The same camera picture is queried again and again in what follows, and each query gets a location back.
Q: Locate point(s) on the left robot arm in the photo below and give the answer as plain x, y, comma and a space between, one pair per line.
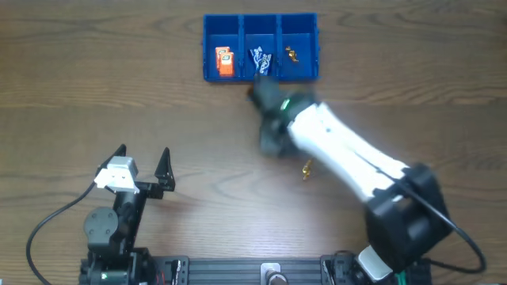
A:
101, 229

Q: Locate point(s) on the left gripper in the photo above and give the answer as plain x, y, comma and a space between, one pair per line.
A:
152, 190

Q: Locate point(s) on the blue tray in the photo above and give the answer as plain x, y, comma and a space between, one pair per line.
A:
222, 35

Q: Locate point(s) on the gold candy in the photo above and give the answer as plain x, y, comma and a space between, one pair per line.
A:
306, 169
292, 54

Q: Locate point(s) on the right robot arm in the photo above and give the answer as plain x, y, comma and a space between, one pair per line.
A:
336, 146

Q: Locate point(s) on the mounting rail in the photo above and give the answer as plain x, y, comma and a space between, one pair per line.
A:
229, 271

